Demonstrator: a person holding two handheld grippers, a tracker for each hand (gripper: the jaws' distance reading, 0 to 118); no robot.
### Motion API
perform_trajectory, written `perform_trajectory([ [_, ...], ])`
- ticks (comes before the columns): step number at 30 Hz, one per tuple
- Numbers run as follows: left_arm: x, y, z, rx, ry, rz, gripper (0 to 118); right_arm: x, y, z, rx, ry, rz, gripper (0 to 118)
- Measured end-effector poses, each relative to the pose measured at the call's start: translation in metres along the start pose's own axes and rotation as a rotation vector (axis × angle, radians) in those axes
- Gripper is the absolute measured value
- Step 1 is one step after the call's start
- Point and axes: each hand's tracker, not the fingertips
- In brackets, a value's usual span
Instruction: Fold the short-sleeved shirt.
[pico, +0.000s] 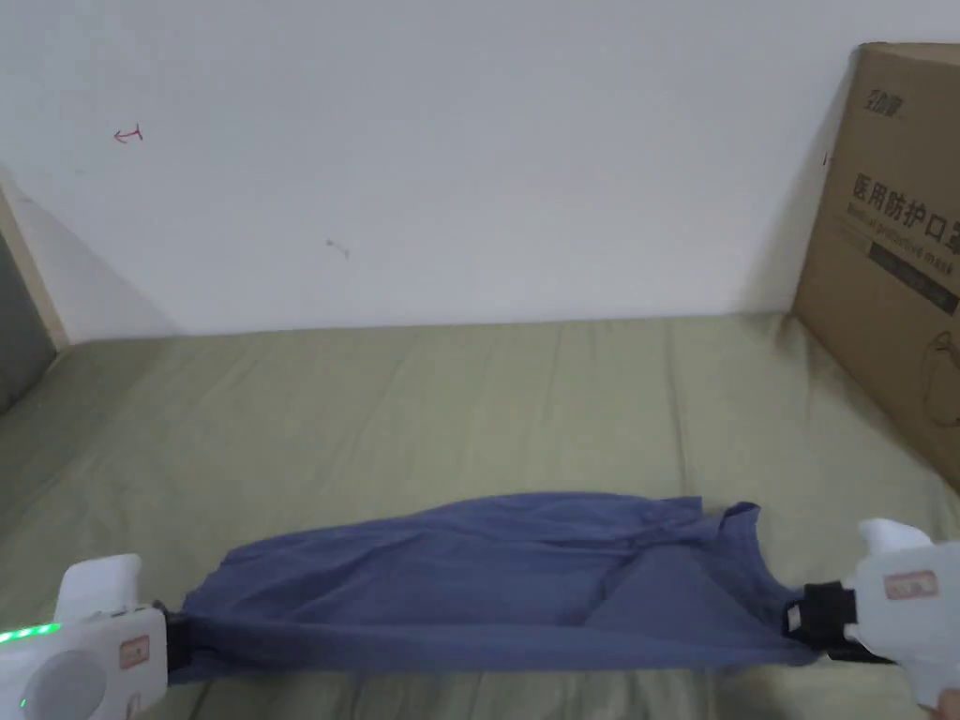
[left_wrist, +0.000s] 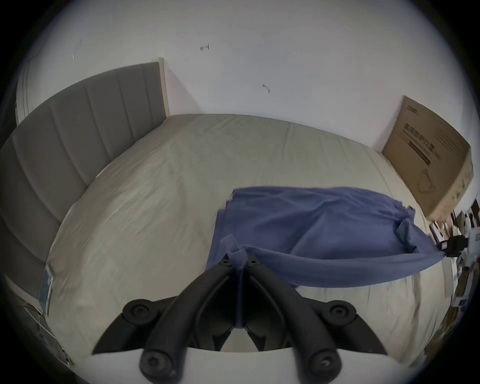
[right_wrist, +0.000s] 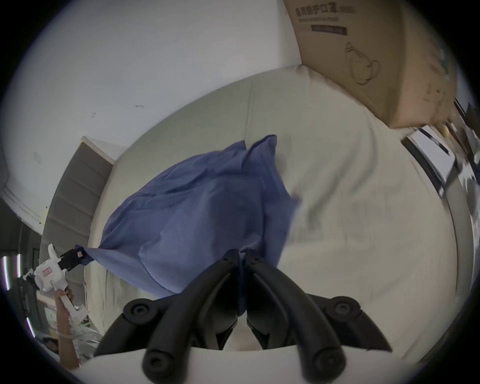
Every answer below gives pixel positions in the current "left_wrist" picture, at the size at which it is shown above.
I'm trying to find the blue garment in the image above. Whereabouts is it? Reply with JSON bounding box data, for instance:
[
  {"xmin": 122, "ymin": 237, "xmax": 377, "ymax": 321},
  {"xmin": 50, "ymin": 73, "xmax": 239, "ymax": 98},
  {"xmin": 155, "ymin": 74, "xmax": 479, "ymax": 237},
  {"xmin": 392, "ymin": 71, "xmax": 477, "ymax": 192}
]
[{"xmin": 205, "ymin": 186, "xmax": 448, "ymax": 324}]

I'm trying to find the grey padded headboard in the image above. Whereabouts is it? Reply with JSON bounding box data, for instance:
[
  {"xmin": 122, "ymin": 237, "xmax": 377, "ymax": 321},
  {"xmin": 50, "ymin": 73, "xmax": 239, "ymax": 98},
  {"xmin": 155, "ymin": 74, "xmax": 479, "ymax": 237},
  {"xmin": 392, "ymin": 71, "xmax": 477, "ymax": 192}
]
[{"xmin": 0, "ymin": 58, "xmax": 171, "ymax": 301}]

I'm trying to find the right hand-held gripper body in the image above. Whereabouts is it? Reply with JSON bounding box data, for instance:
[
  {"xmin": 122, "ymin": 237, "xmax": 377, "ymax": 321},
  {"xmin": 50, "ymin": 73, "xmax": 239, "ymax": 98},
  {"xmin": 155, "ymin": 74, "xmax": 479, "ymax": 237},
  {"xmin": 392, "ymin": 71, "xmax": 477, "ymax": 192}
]
[{"xmin": 446, "ymin": 227, "xmax": 480, "ymax": 269}]

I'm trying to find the brown cardboard carton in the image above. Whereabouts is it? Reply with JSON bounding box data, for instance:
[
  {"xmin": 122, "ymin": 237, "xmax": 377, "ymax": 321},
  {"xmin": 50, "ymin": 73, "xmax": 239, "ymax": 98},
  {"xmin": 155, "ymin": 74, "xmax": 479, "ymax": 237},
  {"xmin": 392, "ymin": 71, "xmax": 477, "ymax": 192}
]
[{"xmin": 382, "ymin": 95, "xmax": 474, "ymax": 222}]

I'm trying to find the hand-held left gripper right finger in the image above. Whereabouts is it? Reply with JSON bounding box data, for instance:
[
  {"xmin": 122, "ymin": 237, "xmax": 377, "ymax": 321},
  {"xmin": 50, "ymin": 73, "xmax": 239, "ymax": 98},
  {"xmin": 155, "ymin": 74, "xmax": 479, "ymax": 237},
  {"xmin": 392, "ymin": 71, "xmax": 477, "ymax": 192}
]
[{"xmin": 240, "ymin": 254, "xmax": 389, "ymax": 380}]

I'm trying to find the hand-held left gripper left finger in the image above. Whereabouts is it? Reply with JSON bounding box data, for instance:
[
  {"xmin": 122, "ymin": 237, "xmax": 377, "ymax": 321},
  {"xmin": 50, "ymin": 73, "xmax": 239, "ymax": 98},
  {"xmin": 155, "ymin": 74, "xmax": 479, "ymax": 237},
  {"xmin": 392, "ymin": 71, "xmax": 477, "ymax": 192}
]
[{"xmin": 92, "ymin": 255, "xmax": 241, "ymax": 380}]

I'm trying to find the bed with beige sheet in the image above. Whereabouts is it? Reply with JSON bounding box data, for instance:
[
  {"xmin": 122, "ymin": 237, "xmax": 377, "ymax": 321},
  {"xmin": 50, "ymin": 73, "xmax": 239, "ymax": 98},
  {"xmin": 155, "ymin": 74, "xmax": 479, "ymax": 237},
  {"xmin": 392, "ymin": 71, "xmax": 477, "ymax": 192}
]
[{"xmin": 39, "ymin": 113, "xmax": 456, "ymax": 368}]

